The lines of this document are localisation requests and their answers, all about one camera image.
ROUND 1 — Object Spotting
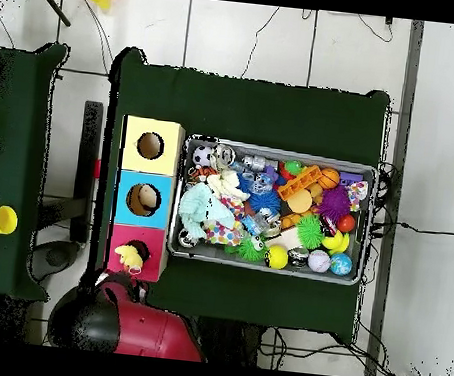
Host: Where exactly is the wooden box with three holes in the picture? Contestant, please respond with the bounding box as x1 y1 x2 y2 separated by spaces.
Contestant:
103 114 188 285

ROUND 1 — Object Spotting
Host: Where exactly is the yellow plush duck toy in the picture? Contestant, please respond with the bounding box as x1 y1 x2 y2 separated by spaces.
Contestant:
112 243 146 276

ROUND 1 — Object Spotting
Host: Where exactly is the white baseball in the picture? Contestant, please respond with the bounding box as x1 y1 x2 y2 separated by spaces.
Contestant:
306 248 333 275

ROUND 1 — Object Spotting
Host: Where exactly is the dark green table cloth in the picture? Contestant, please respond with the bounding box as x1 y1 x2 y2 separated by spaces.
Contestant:
83 44 394 346
0 36 75 303

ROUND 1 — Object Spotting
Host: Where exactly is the green tentacle puffer ball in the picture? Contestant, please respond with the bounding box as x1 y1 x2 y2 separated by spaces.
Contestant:
293 211 327 251

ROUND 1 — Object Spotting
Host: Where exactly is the black rod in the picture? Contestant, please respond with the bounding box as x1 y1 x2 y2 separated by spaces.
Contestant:
28 0 75 28

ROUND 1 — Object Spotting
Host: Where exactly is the orange basketball toy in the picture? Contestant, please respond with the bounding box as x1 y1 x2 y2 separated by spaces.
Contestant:
315 165 342 192

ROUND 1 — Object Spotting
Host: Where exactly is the blue globe ball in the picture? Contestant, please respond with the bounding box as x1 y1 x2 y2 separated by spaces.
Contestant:
328 251 355 278

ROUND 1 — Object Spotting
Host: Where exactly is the black cable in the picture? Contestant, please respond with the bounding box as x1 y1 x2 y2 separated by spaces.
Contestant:
371 217 454 238

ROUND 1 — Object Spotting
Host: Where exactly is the black flat panel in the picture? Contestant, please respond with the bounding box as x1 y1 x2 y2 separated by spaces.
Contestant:
69 100 105 245

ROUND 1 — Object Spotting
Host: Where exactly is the black and white soccer ball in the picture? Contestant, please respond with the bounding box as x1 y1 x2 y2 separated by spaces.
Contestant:
191 143 215 168

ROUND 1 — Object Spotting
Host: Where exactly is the purple spiky ball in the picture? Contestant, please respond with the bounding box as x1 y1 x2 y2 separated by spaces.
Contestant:
314 182 354 224

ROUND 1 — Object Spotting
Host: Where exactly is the mint green cloth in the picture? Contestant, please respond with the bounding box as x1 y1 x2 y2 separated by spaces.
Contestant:
175 180 239 244

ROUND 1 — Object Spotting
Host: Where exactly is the cream white cloth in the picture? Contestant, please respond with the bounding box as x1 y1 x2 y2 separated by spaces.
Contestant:
204 167 254 203

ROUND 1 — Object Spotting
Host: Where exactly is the yellow smiley ball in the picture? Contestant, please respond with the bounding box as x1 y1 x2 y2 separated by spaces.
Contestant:
263 243 290 271

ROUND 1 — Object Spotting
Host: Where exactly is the shallow metal mesh bin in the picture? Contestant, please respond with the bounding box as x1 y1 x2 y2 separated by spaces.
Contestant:
164 132 380 288

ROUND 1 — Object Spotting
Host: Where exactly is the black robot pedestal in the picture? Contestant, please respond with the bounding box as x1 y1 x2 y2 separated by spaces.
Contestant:
192 316 266 369

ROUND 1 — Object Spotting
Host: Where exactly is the orange plastic building block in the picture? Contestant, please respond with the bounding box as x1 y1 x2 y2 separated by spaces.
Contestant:
276 161 324 205

